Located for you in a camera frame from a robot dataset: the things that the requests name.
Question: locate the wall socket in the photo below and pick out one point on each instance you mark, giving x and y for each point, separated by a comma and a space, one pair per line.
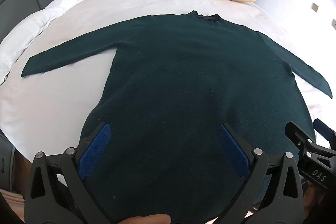
315, 6
334, 24

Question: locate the white quilt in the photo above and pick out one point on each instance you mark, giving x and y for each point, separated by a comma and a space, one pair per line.
15, 43

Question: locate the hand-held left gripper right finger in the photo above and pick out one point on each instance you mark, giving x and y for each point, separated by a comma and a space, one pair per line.
233, 153

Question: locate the person's left hand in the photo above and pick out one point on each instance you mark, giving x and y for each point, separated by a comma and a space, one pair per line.
147, 219

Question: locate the dark green sweater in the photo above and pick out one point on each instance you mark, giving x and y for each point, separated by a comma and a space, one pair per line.
183, 82

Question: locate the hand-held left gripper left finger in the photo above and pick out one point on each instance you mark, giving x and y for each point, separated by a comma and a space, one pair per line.
94, 150

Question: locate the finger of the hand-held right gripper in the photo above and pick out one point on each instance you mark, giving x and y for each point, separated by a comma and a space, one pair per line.
321, 127
299, 138

